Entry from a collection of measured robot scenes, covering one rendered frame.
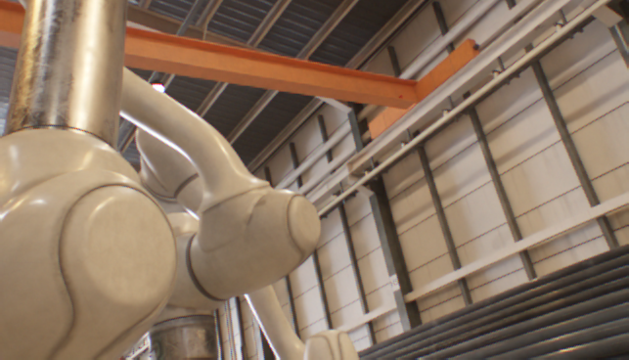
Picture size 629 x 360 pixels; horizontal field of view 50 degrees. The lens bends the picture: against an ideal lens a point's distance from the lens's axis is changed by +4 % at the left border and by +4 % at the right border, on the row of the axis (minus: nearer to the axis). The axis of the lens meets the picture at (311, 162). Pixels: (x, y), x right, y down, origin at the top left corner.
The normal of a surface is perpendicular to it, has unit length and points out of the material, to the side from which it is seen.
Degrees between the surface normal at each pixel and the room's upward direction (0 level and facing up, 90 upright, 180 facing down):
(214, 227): 103
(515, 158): 90
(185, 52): 90
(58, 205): 73
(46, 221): 79
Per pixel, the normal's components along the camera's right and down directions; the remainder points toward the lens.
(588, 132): -0.84, -0.07
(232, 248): -0.51, 0.06
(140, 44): 0.51, -0.45
